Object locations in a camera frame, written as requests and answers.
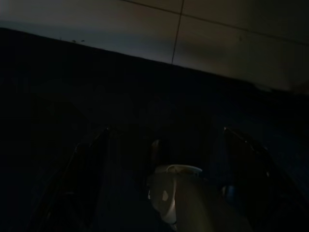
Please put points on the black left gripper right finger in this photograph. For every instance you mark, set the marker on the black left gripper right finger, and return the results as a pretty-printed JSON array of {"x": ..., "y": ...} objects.
[{"x": 260, "y": 183}]

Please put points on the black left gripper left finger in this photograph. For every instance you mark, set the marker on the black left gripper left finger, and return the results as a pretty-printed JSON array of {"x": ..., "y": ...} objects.
[{"x": 79, "y": 183}]

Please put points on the silver white robot leg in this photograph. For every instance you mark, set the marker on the silver white robot leg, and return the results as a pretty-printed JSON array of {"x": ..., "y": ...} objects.
[{"x": 193, "y": 205}]

